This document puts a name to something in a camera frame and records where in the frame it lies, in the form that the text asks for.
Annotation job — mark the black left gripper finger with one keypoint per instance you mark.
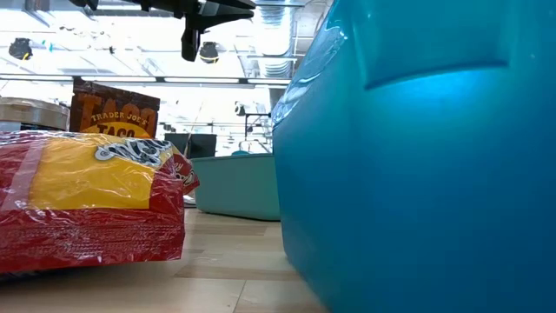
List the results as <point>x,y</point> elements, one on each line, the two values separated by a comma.
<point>217,16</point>
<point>236,3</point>

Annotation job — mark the brown taco seasoning packet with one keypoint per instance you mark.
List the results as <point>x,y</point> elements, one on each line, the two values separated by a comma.
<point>113,113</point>

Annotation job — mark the black ceiling lamp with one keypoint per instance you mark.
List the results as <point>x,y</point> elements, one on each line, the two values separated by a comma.
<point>20,48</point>
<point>209,52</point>

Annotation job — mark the long ceiling light fixture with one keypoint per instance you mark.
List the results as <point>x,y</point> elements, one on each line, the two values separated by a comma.
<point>130,79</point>

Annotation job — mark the dark background screen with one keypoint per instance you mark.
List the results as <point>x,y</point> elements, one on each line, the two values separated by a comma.
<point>197,145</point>

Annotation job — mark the teal plastic bin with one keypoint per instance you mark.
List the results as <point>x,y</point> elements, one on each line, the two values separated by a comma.
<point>234,187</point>

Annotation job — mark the silver metal spoon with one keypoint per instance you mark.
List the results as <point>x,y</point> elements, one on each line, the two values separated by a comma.
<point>189,201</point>

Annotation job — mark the red yellow ramen packet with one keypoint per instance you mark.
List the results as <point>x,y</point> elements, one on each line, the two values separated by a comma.
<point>87,182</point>

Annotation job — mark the blue plastic bin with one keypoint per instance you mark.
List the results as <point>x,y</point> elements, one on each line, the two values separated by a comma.
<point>412,174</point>

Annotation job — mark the black background stand frame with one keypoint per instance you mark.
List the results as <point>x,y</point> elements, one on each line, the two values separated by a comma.
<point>256,115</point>

